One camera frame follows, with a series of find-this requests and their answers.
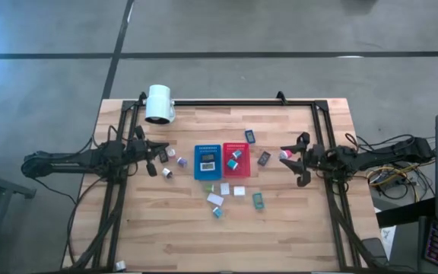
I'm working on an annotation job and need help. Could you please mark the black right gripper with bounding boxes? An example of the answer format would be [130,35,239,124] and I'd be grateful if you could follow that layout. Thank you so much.
[279,132,321,187]

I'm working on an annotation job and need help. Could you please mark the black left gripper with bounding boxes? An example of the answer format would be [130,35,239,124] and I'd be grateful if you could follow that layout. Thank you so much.
[129,125,170,178]

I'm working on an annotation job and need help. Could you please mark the teal digital timer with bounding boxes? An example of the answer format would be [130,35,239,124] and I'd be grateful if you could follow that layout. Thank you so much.
[252,192,265,211]

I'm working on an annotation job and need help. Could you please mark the white power adapter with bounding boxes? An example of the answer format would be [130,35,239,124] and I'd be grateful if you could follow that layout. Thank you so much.
[206,193,225,207]

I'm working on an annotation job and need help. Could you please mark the red plastic basket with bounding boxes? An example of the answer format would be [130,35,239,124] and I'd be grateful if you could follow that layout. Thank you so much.
[223,143,252,180]

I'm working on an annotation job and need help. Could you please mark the blue plastic basket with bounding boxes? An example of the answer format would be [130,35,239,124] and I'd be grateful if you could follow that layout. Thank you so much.
[194,144,223,182]

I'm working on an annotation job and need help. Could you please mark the black phone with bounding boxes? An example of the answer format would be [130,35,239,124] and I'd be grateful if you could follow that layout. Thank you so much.
[361,237,389,266]

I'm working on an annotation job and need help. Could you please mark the white paper sheet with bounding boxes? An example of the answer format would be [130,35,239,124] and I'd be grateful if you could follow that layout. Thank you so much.
[379,225,397,250]

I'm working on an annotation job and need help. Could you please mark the black desk crossbar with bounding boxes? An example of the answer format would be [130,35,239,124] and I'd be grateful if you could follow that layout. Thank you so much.
[375,196,437,228]

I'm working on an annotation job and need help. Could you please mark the grey metal stand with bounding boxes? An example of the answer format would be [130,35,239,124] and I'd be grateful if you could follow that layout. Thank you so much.
[0,167,37,274]

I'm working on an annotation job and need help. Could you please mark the black aluminium table frame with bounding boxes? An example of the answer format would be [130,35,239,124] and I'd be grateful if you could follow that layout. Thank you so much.
[61,99,395,274]

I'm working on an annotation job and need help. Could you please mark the tangled floor cables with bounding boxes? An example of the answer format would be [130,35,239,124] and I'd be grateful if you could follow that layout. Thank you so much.
[365,135,438,202]

